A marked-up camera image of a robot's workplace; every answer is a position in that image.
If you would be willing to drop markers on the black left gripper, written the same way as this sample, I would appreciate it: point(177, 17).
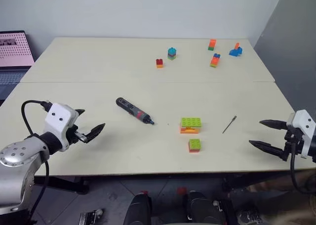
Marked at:
point(73, 135)

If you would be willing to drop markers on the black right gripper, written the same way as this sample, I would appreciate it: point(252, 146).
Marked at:
point(295, 141)

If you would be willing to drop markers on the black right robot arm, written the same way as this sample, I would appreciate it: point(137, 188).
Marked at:
point(313, 143)

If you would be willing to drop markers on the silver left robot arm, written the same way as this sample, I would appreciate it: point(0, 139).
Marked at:
point(17, 153)

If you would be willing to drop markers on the thin metal screwdriver bit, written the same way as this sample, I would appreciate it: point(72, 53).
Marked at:
point(229, 124)

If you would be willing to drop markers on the grey electric screwdriver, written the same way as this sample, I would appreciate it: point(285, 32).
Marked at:
point(130, 109)

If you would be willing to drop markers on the brown bundle under table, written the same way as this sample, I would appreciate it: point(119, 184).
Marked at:
point(276, 198)

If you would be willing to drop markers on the black table base bar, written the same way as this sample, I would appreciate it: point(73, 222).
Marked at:
point(64, 184)

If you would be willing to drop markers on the small green orange block stack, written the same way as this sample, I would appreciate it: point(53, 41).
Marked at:
point(194, 144)

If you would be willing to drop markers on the wide green orange block stack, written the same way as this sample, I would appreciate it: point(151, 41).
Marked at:
point(191, 122)

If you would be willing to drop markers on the blue block with orange peg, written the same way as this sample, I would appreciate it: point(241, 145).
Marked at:
point(235, 52)

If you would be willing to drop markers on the red orange block stack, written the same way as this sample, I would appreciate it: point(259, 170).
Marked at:
point(159, 63)

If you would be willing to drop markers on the orange blue yellow block stack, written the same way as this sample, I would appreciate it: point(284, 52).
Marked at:
point(215, 60)

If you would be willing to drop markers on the dark rounded shape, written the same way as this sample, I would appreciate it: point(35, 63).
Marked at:
point(205, 209)
point(138, 210)

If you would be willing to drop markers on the laptop with pink screen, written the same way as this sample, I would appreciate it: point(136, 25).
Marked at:
point(13, 49)

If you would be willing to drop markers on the teal multicolour block stack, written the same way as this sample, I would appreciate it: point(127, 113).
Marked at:
point(171, 53)

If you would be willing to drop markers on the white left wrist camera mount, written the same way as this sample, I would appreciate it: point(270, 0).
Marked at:
point(58, 117)

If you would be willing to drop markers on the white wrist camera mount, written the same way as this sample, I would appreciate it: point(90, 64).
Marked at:
point(303, 119)
point(58, 117)

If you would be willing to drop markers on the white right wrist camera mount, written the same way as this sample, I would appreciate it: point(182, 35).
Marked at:
point(303, 119)

